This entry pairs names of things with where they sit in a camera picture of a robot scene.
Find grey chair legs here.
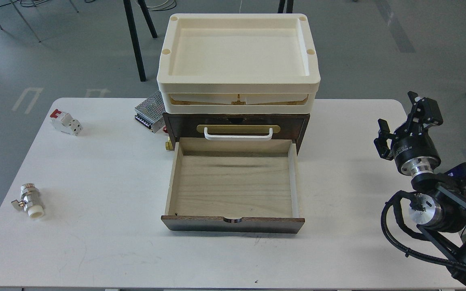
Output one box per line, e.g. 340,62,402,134
0,0,80,44

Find white red circuit breaker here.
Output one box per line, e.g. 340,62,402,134
50,109,83,136

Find open wooden drawer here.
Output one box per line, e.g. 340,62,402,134
161,138,305,234

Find metal mesh power supply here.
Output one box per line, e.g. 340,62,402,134
134,91,166,134

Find white drawer handle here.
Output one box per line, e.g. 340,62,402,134
203,127,274,141

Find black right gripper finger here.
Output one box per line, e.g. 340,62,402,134
407,91,443,128
373,118,396,160

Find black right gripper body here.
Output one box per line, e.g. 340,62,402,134
391,123,441,175

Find metal valve white cap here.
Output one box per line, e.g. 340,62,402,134
11,183,44,219

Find cream plastic tray top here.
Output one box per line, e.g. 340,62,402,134
157,13,321,114

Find white floor cable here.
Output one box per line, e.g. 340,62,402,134
136,0,177,12

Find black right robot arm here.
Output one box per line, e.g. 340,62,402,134
374,91,466,286

